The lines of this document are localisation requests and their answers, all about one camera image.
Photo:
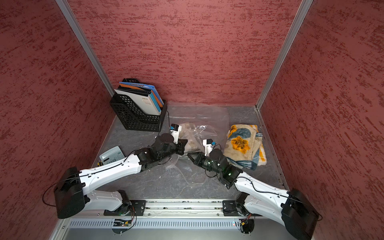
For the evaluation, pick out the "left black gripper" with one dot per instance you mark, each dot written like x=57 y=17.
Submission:
x=181 y=144

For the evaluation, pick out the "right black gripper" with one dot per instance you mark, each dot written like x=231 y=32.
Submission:
x=198 y=161

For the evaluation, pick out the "clear plastic vacuum bag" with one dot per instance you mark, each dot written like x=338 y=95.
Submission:
x=199 y=122

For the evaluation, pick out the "beige orange blue patterned blanket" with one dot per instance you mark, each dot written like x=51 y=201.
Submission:
x=242 y=146

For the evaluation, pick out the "orange white checkered blanket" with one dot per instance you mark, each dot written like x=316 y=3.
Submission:
x=262 y=156

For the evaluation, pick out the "cream green striped blanket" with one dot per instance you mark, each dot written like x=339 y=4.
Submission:
x=194 y=135

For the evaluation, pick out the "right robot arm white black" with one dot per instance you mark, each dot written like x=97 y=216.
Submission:
x=289 y=208

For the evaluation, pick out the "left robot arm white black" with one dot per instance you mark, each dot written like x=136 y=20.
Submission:
x=77 y=191

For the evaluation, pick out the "black mesh file holder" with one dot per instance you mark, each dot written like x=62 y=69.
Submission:
x=132 y=117

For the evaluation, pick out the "white booklet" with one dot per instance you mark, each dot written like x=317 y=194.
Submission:
x=142 y=100

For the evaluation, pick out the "grey desk calculator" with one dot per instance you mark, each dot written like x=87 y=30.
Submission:
x=110 y=156

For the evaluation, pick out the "blue folder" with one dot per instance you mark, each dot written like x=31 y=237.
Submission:
x=147 y=87

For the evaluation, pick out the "orange folder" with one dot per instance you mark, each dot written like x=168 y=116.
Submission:
x=133 y=88

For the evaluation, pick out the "left corner aluminium profile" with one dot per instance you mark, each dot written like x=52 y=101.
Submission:
x=79 y=33

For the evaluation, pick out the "corner aluminium profile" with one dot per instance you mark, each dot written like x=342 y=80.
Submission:
x=79 y=33
x=291 y=35

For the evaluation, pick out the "right corner aluminium profile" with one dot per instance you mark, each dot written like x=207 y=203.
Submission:
x=291 y=35

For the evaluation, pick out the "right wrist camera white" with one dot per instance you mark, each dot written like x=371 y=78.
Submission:
x=209 y=145

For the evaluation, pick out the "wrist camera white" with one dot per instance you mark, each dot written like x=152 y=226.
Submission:
x=209 y=145
x=175 y=132

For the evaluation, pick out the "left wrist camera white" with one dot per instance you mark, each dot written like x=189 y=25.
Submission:
x=175 y=132

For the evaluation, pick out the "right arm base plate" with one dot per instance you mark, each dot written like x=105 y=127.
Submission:
x=234 y=209

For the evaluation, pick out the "aluminium front rail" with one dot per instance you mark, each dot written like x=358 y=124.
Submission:
x=180 y=208

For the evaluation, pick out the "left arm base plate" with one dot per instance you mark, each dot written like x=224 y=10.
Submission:
x=134 y=208

